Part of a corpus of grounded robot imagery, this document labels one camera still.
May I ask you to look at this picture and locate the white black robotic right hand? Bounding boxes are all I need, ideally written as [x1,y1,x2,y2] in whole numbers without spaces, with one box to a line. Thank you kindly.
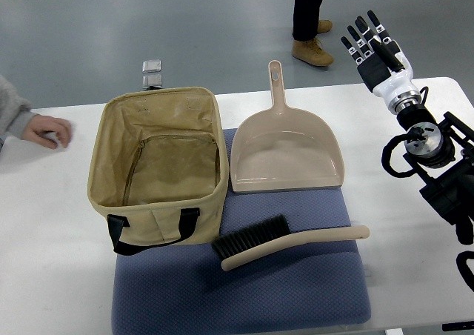
[341,10,422,115]

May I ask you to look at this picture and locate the bystander bare hand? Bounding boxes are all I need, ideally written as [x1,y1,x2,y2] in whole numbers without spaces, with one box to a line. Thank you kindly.
[21,115,73,150]

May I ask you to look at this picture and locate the pink hand broom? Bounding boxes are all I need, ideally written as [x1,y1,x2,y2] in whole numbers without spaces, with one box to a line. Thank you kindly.
[211,215,370,271]

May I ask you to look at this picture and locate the grey sweater sleeve forearm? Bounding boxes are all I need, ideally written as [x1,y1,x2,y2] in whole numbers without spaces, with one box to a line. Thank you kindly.
[1,76,36,147]

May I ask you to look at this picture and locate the yellow fabric bag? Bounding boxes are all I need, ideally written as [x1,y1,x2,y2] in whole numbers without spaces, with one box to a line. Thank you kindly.
[87,87,230,256]

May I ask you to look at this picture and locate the tan boot rear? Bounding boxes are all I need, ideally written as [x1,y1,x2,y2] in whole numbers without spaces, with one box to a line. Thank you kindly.
[317,19,333,34]

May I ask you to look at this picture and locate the tan boot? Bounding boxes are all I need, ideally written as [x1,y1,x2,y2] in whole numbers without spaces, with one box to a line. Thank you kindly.
[292,38,334,67]
[317,19,333,34]

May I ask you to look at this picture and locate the tan boot front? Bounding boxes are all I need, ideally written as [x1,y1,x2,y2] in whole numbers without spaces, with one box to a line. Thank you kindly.
[292,38,334,67]

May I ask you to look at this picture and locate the standing person dark trousers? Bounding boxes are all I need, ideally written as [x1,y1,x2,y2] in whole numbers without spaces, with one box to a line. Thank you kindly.
[293,0,323,42]

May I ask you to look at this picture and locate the upper metal floor plate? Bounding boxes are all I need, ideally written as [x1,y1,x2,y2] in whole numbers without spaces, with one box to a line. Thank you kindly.
[142,59,161,73]

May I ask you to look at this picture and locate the pink plastic dustpan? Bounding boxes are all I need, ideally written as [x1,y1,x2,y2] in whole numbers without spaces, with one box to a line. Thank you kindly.
[230,60,345,193]

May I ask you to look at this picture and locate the blue cushion mat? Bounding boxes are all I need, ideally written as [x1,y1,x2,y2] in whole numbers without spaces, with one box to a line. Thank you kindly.
[112,127,373,334]

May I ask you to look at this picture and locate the black object table edge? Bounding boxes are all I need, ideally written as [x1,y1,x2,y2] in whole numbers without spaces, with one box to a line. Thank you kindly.
[441,320,474,332]

